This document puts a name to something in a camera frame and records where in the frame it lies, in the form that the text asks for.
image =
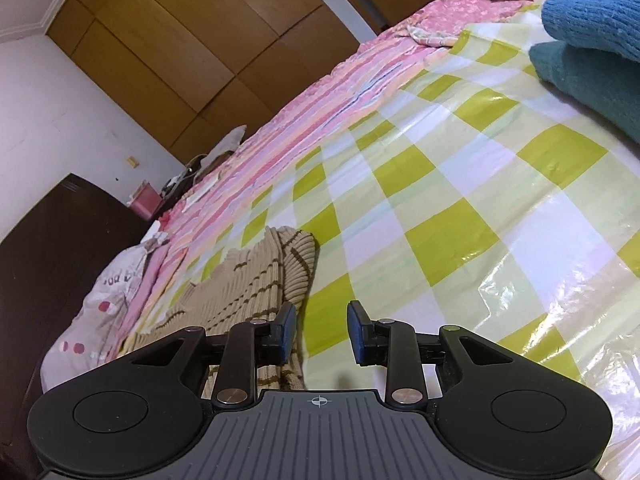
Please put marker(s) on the beige wall switch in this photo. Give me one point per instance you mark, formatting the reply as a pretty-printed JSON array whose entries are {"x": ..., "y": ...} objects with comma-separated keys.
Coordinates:
[{"x": 131, "y": 162}]

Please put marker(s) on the white paper strip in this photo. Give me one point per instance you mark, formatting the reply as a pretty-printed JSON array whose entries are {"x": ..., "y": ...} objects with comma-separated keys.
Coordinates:
[{"x": 200, "y": 194}]

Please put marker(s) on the pink box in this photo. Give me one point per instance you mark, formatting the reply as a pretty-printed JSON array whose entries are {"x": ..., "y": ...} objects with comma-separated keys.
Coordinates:
[{"x": 145, "y": 202}]

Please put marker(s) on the white pillow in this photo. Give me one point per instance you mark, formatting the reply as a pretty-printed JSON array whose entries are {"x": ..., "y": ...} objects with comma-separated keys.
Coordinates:
[{"x": 225, "y": 147}]

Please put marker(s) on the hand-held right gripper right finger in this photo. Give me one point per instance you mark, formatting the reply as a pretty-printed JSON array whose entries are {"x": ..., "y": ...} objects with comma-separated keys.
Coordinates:
[{"x": 355, "y": 330}]

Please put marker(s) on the dark wooden headboard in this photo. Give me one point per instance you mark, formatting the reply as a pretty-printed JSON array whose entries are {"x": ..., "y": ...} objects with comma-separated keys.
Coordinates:
[{"x": 50, "y": 260}]

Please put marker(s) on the teal knit garment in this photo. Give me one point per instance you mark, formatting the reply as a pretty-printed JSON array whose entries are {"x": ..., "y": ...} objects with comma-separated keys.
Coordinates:
[{"x": 590, "y": 80}]

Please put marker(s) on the blue knit garment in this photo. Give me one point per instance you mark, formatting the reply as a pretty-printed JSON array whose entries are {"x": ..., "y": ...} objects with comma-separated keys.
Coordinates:
[{"x": 595, "y": 15}]

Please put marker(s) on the pink striped bedsheet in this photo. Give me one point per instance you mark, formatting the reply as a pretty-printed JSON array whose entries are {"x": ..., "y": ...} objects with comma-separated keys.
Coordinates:
[{"x": 310, "y": 105}]

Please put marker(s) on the small floral cloth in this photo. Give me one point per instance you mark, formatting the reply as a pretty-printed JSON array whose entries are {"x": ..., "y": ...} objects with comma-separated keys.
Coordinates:
[{"x": 432, "y": 36}]

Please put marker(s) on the wooden wardrobe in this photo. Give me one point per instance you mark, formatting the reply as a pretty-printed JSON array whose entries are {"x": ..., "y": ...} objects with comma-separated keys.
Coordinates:
[{"x": 175, "y": 50}]

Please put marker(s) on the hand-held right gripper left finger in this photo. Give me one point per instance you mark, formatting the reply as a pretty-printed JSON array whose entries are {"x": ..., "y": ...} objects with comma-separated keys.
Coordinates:
[{"x": 286, "y": 330}]

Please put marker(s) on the beige striped knit sweater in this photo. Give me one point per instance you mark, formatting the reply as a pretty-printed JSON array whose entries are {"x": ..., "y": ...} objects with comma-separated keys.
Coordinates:
[{"x": 250, "y": 280}]

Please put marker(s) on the grey printed pillow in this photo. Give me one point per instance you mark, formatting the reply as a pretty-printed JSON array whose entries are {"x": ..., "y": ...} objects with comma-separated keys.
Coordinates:
[{"x": 95, "y": 310}]

